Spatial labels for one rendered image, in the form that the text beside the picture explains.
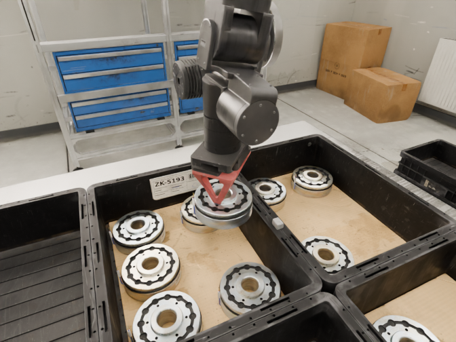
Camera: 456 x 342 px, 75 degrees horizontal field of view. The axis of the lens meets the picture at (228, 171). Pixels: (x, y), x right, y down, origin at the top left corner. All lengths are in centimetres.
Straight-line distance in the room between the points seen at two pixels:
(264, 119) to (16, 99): 306
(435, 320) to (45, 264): 70
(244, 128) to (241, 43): 11
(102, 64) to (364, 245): 204
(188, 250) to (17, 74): 280
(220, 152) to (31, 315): 41
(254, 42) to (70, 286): 51
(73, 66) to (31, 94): 103
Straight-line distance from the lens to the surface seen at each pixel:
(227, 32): 38
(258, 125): 35
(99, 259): 54
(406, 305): 63
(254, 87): 34
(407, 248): 57
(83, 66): 233
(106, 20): 316
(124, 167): 116
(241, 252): 62
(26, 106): 333
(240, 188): 54
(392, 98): 345
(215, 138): 43
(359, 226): 73
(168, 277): 55
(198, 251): 63
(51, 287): 66
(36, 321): 62
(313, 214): 73
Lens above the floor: 130
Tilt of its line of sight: 34 degrees down
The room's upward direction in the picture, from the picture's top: straight up
